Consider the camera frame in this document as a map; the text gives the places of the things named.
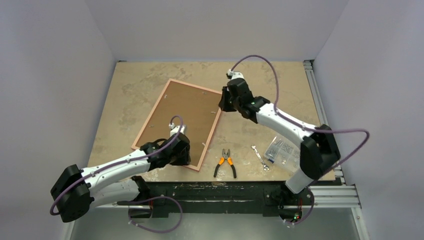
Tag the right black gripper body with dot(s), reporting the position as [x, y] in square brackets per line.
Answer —
[225, 101]

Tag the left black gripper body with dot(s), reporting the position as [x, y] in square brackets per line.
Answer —
[181, 159]

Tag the pink picture frame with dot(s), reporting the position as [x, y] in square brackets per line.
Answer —
[198, 107]

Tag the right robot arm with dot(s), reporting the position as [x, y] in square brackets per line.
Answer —
[268, 115]

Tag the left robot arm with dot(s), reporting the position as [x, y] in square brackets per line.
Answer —
[77, 190]

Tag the clear screw organizer box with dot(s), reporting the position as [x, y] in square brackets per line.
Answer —
[284, 154]

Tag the silver wrench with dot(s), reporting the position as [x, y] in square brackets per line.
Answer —
[264, 165]

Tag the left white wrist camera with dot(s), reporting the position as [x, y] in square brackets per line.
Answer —
[174, 129]

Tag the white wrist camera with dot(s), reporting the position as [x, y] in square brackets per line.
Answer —
[174, 129]
[232, 75]

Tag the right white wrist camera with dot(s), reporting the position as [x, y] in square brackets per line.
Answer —
[232, 75]

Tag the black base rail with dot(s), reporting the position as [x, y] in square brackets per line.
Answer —
[266, 198]

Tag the aluminium frame rail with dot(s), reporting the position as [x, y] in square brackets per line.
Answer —
[328, 153]

